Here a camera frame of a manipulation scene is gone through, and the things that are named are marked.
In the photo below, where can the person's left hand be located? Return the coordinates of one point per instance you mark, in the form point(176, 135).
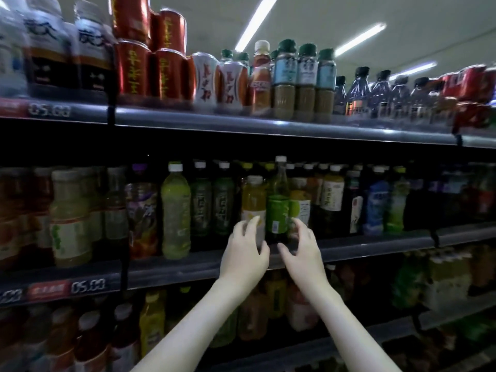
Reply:
point(244, 263)

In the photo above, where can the person's right hand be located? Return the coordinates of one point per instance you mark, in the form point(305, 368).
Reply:
point(310, 267)

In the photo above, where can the green drink bottle white cap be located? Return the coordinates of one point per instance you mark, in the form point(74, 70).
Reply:
point(176, 216)

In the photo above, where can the blue label bottle white cap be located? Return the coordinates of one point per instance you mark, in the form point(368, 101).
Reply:
point(376, 205)

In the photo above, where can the row of tea juice bottles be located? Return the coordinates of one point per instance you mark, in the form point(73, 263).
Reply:
point(151, 325)

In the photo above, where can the pale yellow juice bottle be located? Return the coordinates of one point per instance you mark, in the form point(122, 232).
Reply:
point(69, 228)

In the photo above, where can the black label coffee bottle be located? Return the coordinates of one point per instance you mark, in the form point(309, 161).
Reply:
point(93, 46)
point(48, 46)

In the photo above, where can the row of clear water bottles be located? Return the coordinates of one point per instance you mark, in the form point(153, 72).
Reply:
point(11, 46)

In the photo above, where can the person's right forearm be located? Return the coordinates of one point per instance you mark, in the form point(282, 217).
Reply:
point(348, 337)

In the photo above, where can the person's left forearm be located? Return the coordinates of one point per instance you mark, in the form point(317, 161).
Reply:
point(190, 337)

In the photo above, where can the green pictured price label strip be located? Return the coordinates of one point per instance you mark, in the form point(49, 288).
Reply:
point(50, 290)

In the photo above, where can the stack of red drink cans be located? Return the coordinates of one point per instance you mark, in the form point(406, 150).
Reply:
point(133, 65)

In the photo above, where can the stack of red printed cans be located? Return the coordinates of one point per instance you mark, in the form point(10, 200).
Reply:
point(465, 85)

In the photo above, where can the red black price label strip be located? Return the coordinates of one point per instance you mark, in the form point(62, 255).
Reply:
point(50, 110)

